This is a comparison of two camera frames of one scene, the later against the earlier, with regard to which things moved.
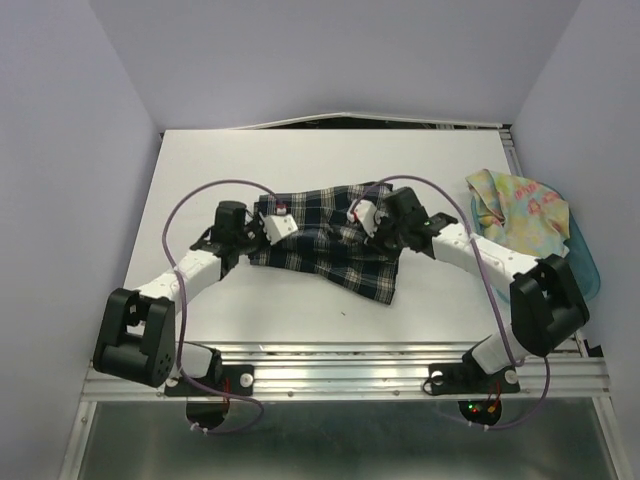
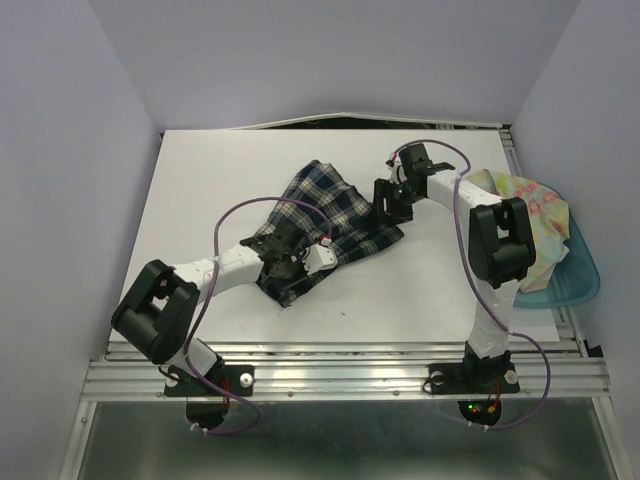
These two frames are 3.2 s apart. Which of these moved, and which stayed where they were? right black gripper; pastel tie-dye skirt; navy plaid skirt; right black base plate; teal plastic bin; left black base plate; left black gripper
Moved: right black gripper; left black gripper; navy plaid skirt
Stayed: right black base plate; left black base plate; pastel tie-dye skirt; teal plastic bin
